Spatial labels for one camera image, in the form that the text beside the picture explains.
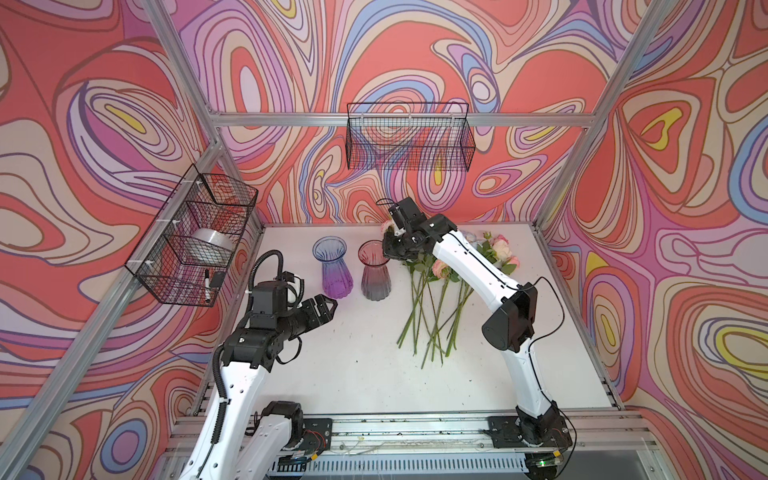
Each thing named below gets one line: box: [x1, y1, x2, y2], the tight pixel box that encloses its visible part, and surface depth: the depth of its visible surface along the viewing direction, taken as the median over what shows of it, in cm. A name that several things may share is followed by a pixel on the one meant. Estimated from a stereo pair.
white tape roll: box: [191, 228, 235, 251], surface depth 75 cm
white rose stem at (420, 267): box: [397, 253, 433, 355], surface depth 99 cm
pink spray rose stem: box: [412, 257, 457, 369], surface depth 98 cm
